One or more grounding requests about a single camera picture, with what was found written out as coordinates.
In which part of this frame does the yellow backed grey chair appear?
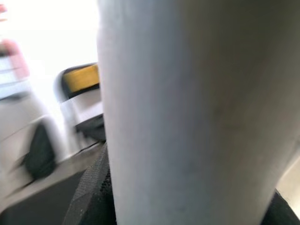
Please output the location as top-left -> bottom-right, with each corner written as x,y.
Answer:
53,62 -> 105,144

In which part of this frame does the white plastic table leg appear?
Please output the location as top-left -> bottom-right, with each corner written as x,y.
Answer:
96,0 -> 300,225

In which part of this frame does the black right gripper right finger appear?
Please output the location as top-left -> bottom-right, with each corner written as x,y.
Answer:
266,189 -> 300,225

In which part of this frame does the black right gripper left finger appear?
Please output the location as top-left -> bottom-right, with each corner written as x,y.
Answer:
63,140 -> 118,225

